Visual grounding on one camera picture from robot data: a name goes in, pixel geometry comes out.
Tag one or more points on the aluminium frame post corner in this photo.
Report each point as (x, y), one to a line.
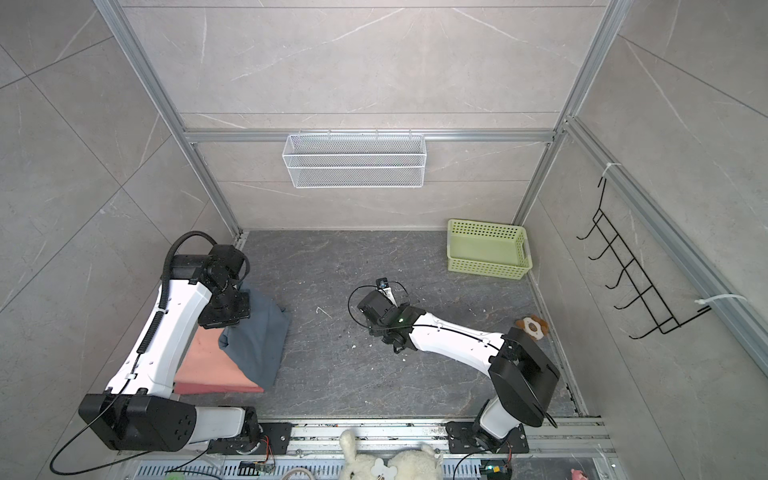
(615, 13)
(116, 20)

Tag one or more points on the black wire hook rack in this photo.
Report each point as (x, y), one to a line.
(633, 274)

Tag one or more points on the small brown plush toy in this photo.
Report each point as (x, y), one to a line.
(534, 326)

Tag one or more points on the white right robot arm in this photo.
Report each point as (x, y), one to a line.
(523, 377)

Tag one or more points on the aluminium frame post left corner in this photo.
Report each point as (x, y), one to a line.
(116, 20)

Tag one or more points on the folded pink t-shirt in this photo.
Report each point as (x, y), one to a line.
(207, 369)

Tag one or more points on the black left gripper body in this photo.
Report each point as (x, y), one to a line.
(226, 310)

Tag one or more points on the white plush toy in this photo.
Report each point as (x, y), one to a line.
(414, 464)

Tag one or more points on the light green plastic basket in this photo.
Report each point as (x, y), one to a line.
(488, 249)

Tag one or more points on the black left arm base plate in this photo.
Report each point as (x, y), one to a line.
(263, 439)

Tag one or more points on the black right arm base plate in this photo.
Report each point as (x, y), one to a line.
(459, 441)

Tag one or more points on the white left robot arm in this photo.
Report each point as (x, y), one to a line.
(137, 410)

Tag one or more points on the aluminium front rail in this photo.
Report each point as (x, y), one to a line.
(318, 438)

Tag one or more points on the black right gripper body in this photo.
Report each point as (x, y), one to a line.
(377, 331)

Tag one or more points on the blue-grey t-shirt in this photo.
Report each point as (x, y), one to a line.
(255, 344)

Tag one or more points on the white wire mesh basket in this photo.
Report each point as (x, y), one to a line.
(329, 161)

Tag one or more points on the aluminium frame post right corner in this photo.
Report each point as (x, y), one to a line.
(615, 13)

